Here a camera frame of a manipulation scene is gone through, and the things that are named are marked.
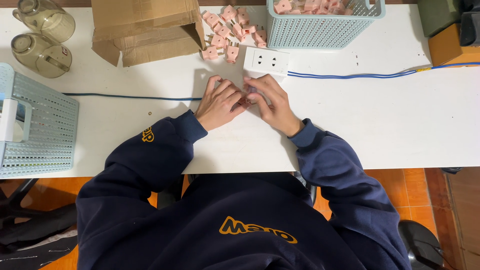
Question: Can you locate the black chair base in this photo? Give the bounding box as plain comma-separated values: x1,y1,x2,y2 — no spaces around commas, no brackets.
397,219,446,270

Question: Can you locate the black chair with cloth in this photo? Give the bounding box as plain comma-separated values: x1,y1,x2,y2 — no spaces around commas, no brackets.
0,178,80,270

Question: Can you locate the person's left hand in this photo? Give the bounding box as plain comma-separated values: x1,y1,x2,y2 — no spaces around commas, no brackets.
194,74,252,132

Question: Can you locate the light blue slotted basket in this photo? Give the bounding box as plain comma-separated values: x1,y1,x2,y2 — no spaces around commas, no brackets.
266,0,386,50

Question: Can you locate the black device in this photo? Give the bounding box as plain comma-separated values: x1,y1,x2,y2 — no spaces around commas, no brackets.
459,0,480,48

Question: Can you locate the person's navy sweatshirt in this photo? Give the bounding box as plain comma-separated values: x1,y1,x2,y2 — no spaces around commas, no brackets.
76,109,413,270

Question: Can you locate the heap of bagged pink plugs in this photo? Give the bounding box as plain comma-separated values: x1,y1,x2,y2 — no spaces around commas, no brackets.
272,0,355,16

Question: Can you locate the white double wall socket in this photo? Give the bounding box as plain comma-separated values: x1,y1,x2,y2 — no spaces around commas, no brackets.
242,46,291,79

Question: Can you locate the dark blue cable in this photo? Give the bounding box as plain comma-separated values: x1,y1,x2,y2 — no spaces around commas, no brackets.
61,92,203,101

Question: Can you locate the orange box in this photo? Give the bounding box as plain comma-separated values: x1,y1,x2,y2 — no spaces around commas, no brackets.
428,23,480,68

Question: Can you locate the brown cardboard box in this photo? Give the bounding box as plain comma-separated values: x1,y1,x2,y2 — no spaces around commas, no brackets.
91,0,206,68

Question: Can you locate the brown wooden cabinet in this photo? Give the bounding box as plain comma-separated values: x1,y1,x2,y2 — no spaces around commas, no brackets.
445,167,480,270

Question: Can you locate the smoky glass mug with label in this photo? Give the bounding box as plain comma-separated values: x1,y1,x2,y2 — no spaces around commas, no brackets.
10,32,73,79

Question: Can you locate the blue twin cable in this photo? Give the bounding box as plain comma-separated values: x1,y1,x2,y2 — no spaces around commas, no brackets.
287,62,480,80

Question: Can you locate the pile of pink plugs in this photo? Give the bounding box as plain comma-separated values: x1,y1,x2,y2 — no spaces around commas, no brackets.
200,4,268,64

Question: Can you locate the light blue perforated basket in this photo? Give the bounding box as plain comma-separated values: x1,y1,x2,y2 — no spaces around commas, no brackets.
0,62,80,179

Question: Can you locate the dark green box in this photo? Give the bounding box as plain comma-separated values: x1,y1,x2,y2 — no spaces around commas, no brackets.
417,0,464,38

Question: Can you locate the person's right hand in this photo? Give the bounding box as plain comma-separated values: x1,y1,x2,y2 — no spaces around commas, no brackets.
243,73,305,138

